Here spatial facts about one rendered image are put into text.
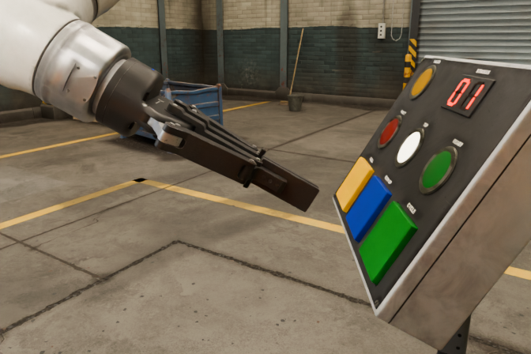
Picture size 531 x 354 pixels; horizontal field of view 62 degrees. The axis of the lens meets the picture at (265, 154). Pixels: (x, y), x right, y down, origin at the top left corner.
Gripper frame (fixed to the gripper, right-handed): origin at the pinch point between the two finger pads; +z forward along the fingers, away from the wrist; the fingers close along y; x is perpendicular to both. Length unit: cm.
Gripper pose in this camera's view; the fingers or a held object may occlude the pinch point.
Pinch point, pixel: (284, 183)
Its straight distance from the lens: 47.5
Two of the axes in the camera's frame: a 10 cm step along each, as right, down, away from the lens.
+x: 5.0, -8.4, -2.3
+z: 8.7, 4.9, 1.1
